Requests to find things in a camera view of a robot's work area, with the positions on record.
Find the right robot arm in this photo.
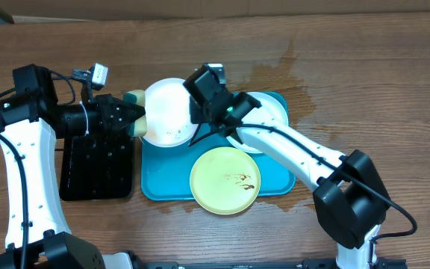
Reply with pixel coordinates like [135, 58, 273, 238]
[183, 63, 389, 268]

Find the white plate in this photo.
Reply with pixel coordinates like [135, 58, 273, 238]
[227, 92, 289, 154]
[143, 78, 197, 147]

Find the green yellow sponge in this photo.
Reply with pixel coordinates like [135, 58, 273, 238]
[123, 90, 148, 137]

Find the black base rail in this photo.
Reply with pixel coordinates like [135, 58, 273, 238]
[102, 250, 408, 269]

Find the teal plastic tray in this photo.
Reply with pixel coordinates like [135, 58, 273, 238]
[141, 134, 296, 201]

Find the black plastic tray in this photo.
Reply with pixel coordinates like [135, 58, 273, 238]
[59, 132, 134, 201]

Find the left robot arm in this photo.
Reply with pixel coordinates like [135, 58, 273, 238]
[0, 64, 147, 268]

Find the yellow-green plate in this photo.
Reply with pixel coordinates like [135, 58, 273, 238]
[190, 146, 261, 215]

